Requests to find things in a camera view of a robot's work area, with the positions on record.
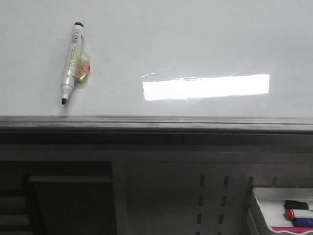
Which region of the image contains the white black-tipped whiteboard marker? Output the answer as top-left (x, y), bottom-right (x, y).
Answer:
top-left (61, 22), bottom-right (90, 105)

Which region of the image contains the white whiteboard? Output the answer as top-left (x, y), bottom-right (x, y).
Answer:
top-left (0, 0), bottom-right (313, 118)

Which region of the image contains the white pegboard panel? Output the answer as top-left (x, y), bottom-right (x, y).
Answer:
top-left (113, 161), bottom-right (313, 235)

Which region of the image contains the dark rectangular panel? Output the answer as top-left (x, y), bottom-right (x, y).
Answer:
top-left (22, 175), bottom-right (117, 235)

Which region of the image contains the white plastic tray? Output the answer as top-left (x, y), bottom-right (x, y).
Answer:
top-left (247, 188), bottom-right (313, 235)

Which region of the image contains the black marker in tray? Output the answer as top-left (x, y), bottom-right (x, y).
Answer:
top-left (284, 200), bottom-right (309, 210)

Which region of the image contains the red-capped marker in tray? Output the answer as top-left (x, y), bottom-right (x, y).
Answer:
top-left (285, 209), bottom-right (313, 220)

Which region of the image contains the blue marker in tray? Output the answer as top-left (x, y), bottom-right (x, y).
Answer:
top-left (292, 217), bottom-right (313, 228)

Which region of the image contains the pink eraser in tray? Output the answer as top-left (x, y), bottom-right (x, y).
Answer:
top-left (271, 226), bottom-right (313, 234)

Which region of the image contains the grey whiteboard frame ledge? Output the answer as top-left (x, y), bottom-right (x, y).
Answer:
top-left (0, 116), bottom-right (313, 146)

